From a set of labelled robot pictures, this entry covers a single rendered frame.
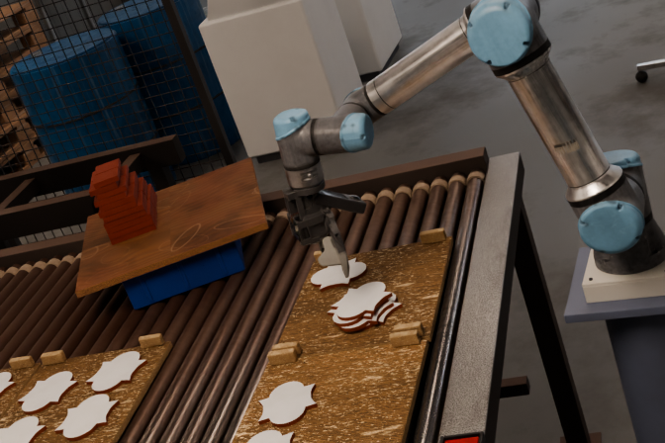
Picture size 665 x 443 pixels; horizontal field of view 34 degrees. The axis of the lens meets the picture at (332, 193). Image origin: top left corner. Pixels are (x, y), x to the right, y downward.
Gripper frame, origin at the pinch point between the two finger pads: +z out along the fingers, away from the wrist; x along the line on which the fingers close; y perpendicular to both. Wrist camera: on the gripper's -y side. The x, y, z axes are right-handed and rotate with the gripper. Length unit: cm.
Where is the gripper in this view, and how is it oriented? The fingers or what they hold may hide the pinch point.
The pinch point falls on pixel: (337, 264)
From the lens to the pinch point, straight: 229.5
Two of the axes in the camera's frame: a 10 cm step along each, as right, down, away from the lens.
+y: -9.1, 3.3, -2.4
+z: 2.3, 9.0, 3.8
